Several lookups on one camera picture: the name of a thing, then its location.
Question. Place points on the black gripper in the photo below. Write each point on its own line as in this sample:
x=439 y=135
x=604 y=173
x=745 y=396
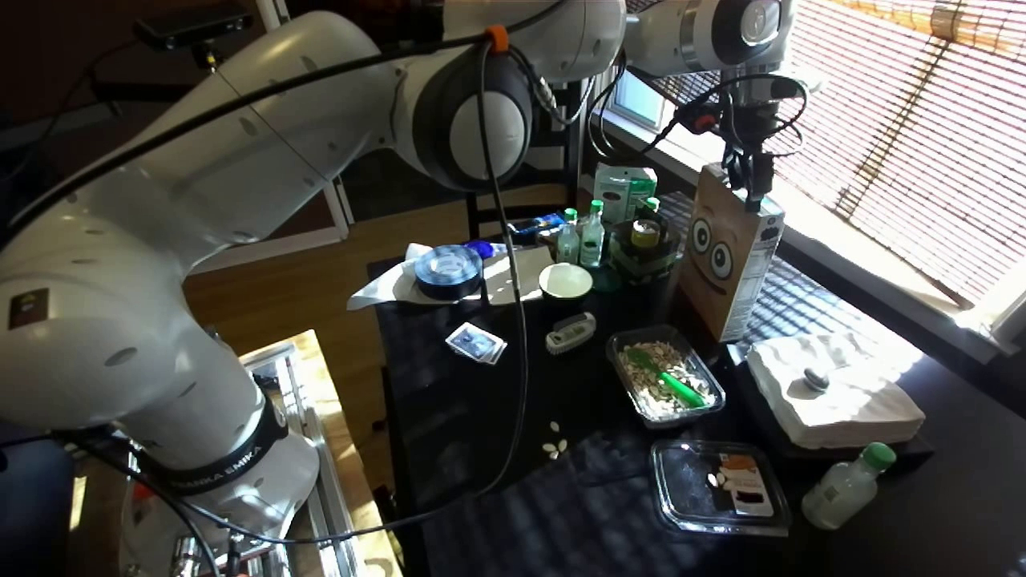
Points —
x=752 y=129

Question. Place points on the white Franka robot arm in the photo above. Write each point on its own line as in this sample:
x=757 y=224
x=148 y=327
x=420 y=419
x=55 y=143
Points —
x=212 y=181

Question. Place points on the white box with green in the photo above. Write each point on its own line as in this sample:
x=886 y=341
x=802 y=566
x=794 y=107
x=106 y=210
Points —
x=845 y=412

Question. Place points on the dark green jar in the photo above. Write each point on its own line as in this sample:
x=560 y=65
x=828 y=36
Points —
x=646 y=266

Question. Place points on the wide window blind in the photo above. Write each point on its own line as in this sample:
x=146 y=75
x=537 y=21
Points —
x=917 y=129

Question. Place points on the tall clear bottle green cap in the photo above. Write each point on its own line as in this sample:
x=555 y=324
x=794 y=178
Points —
x=568 y=241
x=594 y=241

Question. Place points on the small grey metal knob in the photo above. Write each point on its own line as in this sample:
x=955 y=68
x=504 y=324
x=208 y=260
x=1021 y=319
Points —
x=818 y=378

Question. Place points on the clear plastic tray of seeds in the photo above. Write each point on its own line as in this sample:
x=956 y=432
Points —
x=669 y=373

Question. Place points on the green plastic spoon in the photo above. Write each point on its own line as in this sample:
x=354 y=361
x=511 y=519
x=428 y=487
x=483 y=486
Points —
x=669 y=375

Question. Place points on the white round bowl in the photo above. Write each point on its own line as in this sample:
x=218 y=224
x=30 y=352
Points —
x=565 y=280

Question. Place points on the blue packet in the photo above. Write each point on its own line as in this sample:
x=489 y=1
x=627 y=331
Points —
x=534 y=224

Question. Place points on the small clear bottle green cap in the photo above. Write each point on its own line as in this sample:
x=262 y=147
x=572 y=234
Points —
x=845 y=493

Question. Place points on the black camera on stand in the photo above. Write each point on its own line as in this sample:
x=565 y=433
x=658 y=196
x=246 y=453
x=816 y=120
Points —
x=193 y=31

